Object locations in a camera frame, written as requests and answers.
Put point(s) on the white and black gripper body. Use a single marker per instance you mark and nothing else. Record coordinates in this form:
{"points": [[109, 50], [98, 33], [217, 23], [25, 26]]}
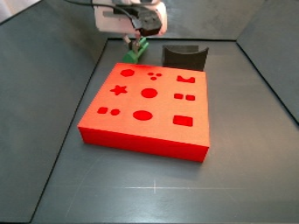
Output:
{"points": [[141, 17]]}

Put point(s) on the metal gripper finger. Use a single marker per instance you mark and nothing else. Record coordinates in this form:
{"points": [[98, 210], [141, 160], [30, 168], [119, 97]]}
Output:
{"points": [[135, 43], [129, 42]]}

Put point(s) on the green three prong object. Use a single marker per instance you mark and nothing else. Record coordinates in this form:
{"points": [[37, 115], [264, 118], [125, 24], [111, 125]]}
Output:
{"points": [[131, 56]]}

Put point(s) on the black curved fixture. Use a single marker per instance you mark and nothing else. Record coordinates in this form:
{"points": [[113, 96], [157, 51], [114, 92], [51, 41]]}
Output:
{"points": [[185, 57]]}

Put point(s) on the red block with shaped holes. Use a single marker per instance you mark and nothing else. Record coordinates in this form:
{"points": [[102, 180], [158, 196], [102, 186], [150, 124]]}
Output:
{"points": [[151, 109]]}

